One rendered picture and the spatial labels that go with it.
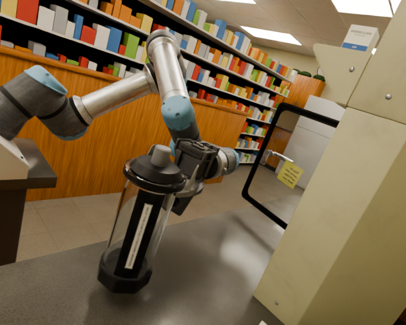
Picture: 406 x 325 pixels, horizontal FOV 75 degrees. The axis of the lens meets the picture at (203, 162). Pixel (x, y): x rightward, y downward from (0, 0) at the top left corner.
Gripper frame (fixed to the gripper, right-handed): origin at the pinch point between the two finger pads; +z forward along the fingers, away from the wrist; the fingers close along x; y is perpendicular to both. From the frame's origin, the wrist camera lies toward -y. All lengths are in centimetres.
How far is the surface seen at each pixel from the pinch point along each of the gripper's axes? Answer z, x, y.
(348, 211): -18.4, 30.9, 6.8
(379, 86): -18.7, 25.6, 29.5
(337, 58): -20.9, 16.8, 32.6
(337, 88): -20.5, 19.3, 27.3
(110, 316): 4.9, 3.5, -23.8
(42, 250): -68, -105, -114
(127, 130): -158, -143, -41
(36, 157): -19, -59, -23
